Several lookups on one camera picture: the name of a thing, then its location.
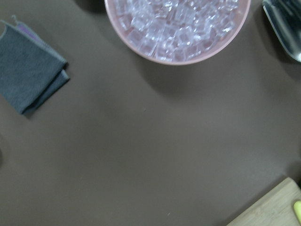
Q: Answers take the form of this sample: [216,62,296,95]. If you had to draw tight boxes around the clear ice cubes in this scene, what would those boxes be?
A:
[112,0,240,62]

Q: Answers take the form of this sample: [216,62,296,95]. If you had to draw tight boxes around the yellow plastic knife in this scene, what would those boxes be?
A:
[293,200,301,223]

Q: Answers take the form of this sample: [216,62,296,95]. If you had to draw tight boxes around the pink bowl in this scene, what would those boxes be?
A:
[104,0,251,66]

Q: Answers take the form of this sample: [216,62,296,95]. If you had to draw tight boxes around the bamboo cutting board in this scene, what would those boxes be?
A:
[228,178,301,226]

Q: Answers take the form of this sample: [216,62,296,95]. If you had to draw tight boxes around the steel ice scoop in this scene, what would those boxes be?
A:
[262,0,301,62]

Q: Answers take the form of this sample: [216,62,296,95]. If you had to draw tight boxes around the grey folded cloth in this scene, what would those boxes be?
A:
[0,20,70,114]

